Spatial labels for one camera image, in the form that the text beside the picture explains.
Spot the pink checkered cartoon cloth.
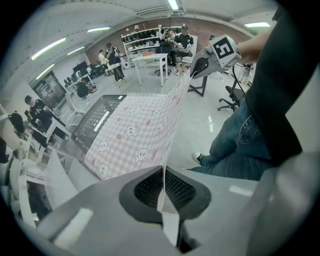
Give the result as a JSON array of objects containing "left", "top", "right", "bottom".
[{"left": 83, "top": 73, "right": 193, "bottom": 247}]

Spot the black office chair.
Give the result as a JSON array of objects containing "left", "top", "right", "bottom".
[{"left": 217, "top": 84, "right": 247, "bottom": 113}]

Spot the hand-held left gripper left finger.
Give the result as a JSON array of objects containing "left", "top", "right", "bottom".
[{"left": 37, "top": 164, "right": 166, "bottom": 241}]

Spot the white storage rack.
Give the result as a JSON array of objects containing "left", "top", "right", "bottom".
[{"left": 121, "top": 24, "right": 163, "bottom": 68}]

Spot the white shelving unit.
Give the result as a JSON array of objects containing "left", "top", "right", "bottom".
[{"left": 0, "top": 104, "right": 101, "bottom": 228}]

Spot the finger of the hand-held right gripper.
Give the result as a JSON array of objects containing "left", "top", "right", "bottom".
[
  {"left": 193, "top": 58, "right": 218, "bottom": 80},
  {"left": 191, "top": 51, "right": 212, "bottom": 77}
]

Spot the person's left leg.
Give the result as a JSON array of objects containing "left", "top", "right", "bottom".
[{"left": 189, "top": 149, "right": 276, "bottom": 182}]

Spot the person's right leg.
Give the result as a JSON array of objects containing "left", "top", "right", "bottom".
[{"left": 209, "top": 98, "right": 266, "bottom": 161}]

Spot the person's left shoe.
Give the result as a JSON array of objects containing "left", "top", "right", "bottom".
[{"left": 191, "top": 152, "right": 205, "bottom": 165}]

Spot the ceiling air vent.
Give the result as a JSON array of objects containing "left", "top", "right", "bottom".
[{"left": 137, "top": 6, "right": 173, "bottom": 17}]

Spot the white desk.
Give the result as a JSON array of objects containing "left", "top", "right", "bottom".
[{"left": 37, "top": 114, "right": 68, "bottom": 166}]

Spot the white table patterned top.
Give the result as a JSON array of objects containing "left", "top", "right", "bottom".
[{"left": 131, "top": 52, "right": 169, "bottom": 87}]

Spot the black bag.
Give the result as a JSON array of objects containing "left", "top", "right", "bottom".
[
  {"left": 8, "top": 112, "right": 26, "bottom": 136},
  {"left": 32, "top": 129, "right": 48, "bottom": 148}
]

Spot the person's black shirt torso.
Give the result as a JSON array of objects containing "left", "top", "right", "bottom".
[{"left": 244, "top": 7, "right": 305, "bottom": 166}]

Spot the person's right forearm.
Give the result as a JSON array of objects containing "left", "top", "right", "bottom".
[{"left": 236, "top": 31, "right": 272, "bottom": 64}]

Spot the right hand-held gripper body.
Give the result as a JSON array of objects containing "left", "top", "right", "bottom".
[{"left": 205, "top": 34, "right": 243, "bottom": 73}]

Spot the person's leg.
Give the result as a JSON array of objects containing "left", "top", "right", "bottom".
[
  {"left": 189, "top": 149, "right": 276, "bottom": 182},
  {"left": 209, "top": 98, "right": 266, "bottom": 161}
]

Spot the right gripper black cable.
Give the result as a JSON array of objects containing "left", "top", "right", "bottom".
[{"left": 231, "top": 65, "right": 247, "bottom": 96}]

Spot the small round side table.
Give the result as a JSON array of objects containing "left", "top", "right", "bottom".
[{"left": 104, "top": 63, "right": 126, "bottom": 82}]

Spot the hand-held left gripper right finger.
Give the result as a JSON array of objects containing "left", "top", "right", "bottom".
[{"left": 165, "top": 152, "right": 304, "bottom": 241}]

